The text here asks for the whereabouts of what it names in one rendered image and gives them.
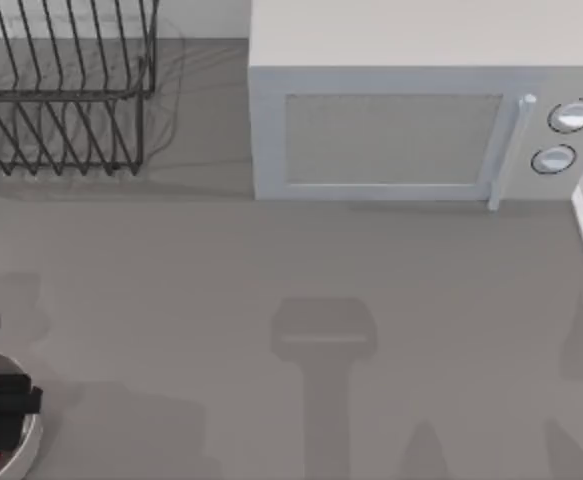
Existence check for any small white microwave knob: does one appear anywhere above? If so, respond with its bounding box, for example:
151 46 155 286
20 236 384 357
529 143 578 176

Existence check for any pale microwave door handle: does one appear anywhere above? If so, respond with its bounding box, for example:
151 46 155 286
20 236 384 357
487 93 539 212

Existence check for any pale microwave oven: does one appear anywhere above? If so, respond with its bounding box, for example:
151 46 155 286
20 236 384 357
247 0 583 212

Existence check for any black wire dish rack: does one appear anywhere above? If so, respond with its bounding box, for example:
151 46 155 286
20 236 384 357
0 0 161 178

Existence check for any large white microwave knob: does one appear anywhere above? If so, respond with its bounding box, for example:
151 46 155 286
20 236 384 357
546 97 583 134

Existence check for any pale microwave door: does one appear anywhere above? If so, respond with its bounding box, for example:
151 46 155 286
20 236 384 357
250 67 518 202

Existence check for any grey metal bowl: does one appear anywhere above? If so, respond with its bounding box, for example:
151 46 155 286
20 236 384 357
0 348 45 480

